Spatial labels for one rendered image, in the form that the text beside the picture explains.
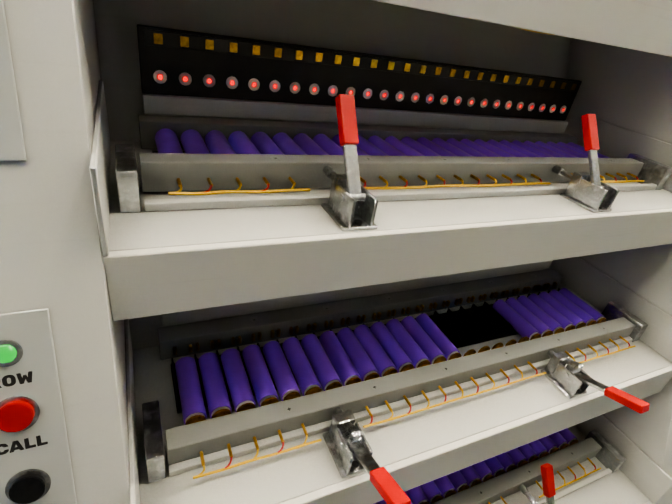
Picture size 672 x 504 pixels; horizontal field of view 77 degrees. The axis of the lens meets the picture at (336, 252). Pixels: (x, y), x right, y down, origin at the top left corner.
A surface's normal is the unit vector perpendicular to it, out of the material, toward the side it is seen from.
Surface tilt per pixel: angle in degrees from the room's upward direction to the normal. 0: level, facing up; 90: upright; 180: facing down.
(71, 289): 90
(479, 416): 21
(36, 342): 90
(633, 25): 111
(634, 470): 90
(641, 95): 90
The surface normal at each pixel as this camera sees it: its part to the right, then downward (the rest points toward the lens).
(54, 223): 0.43, 0.18
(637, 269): -0.90, 0.09
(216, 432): 0.15, -0.85
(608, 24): 0.40, 0.52
